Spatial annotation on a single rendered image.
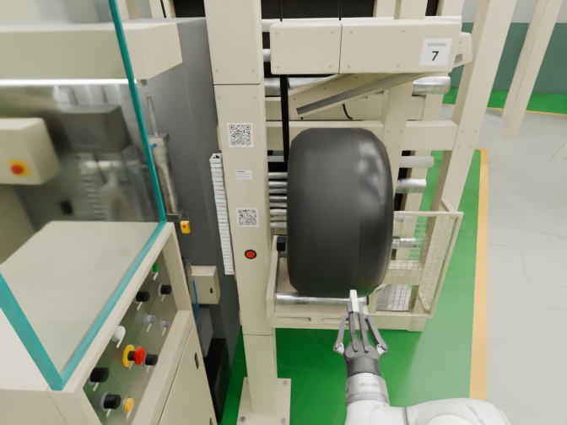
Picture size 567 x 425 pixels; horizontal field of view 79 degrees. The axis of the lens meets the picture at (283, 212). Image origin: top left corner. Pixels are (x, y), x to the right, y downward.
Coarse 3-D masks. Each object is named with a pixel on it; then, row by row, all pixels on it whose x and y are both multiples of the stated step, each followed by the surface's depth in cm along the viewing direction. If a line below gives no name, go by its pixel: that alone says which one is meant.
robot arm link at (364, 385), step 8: (352, 376) 74; (360, 376) 73; (368, 376) 73; (376, 376) 73; (352, 384) 73; (360, 384) 72; (368, 384) 72; (376, 384) 72; (384, 384) 73; (352, 392) 72; (360, 392) 71; (368, 392) 70; (376, 392) 70; (384, 392) 71; (352, 400) 71; (384, 400) 70
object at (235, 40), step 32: (224, 0) 86; (256, 0) 88; (224, 32) 89; (256, 32) 90; (224, 64) 93; (256, 64) 93; (224, 96) 98; (256, 96) 97; (224, 128) 103; (256, 128) 102; (224, 160) 108; (256, 160) 107; (256, 192) 113; (256, 256) 127; (256, 288) 136; (256, 320) 145; (256, 352) 156; (256, 384) 168
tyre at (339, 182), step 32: (320, 128) 115; (352, 128) 115; (288, 160) 115; (320, 160) 100; (352, 160) 100; (384, 160) 102; (288, 192) 104; (320, 192) 97; (352, 192) 96; (384, 192) 97; (288, 224) 103; (320, 224) 96; (352, 224) 96; (384, 224) 96; (288, 256) 107; (320, 256) 99; (352, 256) 98; (384, 256) 100; (320, 288) 108; (352, 288) 107
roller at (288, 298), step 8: (280, 296) 128; (288, 296) 128; (296, 296) 128; (304, 296) 127; (368, 296) 127; (320, 304) 128; (328, 304) 128; (336, 304) 127; (344, 304) 127; (368, 304) 127
